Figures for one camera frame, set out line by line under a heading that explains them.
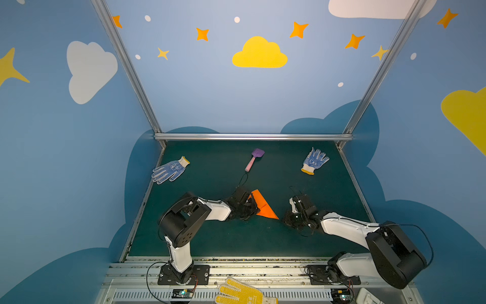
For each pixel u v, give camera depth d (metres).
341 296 0.71
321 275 0.74
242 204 0.77
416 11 0.69
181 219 0.49
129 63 0.84
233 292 0.71
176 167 1.08
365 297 0.69
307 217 0.69
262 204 0.96
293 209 0.82
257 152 1.16
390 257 0.43
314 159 1.14
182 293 0.72
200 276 0.75
